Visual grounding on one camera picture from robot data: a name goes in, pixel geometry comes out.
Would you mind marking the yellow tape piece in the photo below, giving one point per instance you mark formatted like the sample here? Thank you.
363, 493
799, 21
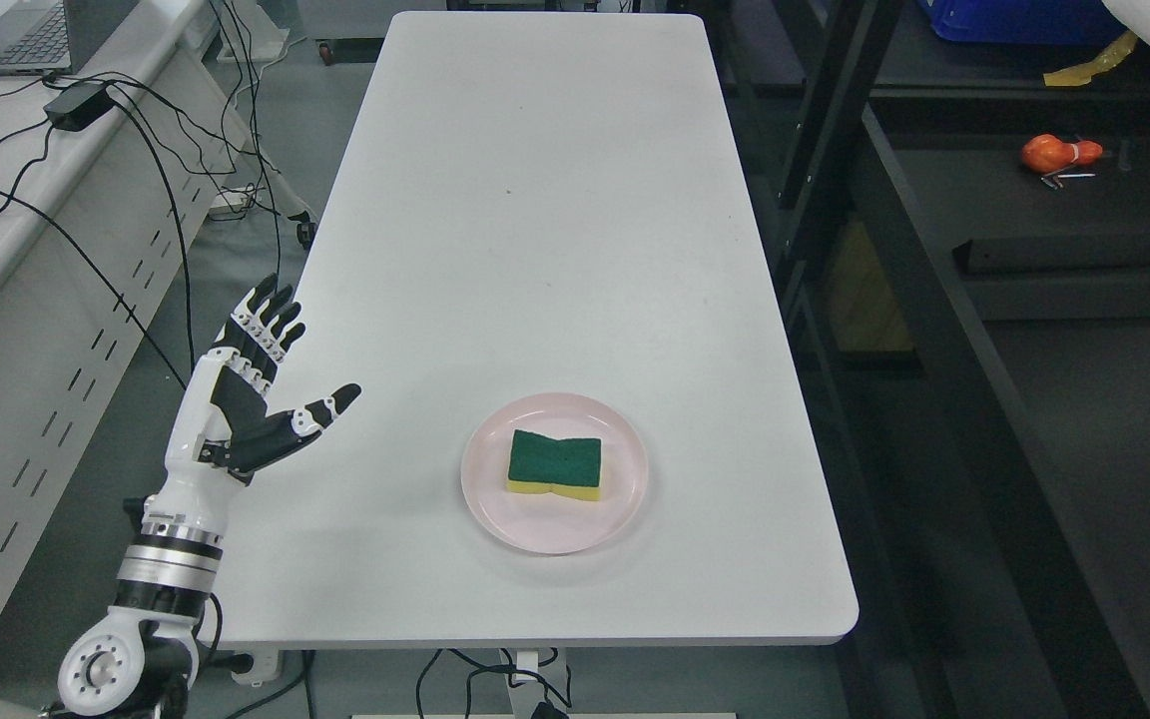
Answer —
1106, 61

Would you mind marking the green yellow sponge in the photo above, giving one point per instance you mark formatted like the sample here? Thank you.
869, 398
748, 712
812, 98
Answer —
570, 467

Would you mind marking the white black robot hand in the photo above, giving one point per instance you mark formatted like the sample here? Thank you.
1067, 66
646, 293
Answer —
225, 430

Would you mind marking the orange gourd toy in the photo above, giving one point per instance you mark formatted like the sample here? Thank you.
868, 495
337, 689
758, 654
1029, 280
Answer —
1046, 154

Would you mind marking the dark metal shelf rack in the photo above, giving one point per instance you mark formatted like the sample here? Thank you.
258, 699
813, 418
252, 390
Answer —
974, 343

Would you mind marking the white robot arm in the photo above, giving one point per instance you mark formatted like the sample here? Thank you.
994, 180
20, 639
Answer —
142, 659

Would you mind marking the white table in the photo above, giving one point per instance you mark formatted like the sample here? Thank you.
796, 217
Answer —
537, 202

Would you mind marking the blue plastic bin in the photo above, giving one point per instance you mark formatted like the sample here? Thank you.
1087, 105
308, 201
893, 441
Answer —
1022, 22

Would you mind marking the pink plate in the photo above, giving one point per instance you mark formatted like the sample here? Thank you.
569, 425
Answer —
548, 524

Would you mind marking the grey laptop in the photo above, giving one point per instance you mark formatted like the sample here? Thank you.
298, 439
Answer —
42, 37

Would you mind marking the white side desk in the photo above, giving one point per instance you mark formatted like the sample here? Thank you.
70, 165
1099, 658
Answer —
90, 227

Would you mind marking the white power strip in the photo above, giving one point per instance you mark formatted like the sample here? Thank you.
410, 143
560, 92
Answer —
231, 204

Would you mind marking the black power adapter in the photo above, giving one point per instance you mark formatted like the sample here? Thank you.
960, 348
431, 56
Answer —
78, 106

